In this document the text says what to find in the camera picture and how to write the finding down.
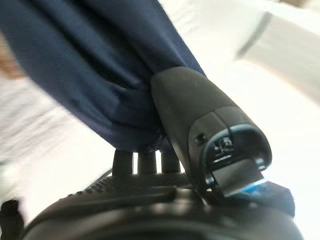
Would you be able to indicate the large dark navy garment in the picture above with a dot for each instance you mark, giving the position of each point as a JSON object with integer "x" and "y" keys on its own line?
{"x": 87, "y": 62}

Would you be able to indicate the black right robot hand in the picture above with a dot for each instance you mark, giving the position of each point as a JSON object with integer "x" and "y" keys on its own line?
{"x": 200, "y": 105}

